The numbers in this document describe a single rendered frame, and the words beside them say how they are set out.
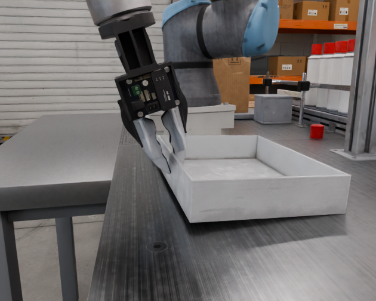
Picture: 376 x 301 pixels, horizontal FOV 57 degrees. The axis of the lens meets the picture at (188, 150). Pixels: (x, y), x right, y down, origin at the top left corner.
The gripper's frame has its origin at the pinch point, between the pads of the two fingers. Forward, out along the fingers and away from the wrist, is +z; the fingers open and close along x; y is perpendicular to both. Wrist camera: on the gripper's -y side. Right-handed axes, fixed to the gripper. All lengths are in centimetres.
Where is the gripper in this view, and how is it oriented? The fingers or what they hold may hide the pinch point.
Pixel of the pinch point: (170, 162)
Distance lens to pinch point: 51.1
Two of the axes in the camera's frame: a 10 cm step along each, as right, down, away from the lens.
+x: 9.4, -3.2, 0.9
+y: 1.7, 2.3, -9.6
